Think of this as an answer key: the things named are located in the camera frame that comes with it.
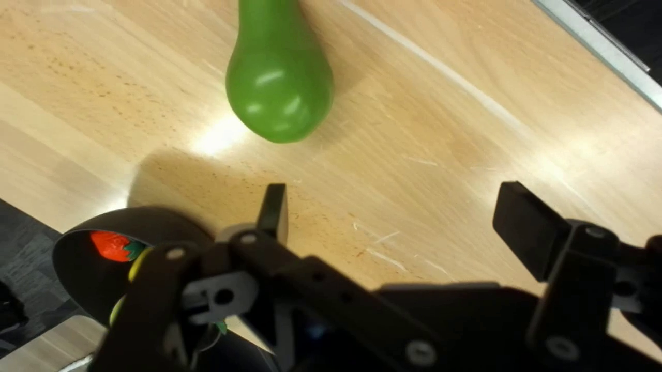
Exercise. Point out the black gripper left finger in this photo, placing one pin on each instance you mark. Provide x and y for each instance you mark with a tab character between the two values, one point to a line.
310	311

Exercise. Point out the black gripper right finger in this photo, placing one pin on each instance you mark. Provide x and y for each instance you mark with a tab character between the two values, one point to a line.
580	297

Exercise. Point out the green toy pear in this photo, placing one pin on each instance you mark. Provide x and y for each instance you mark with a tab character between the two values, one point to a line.
279	84

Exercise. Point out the black bowl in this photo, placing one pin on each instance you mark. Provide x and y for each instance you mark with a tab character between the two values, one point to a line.
89	282

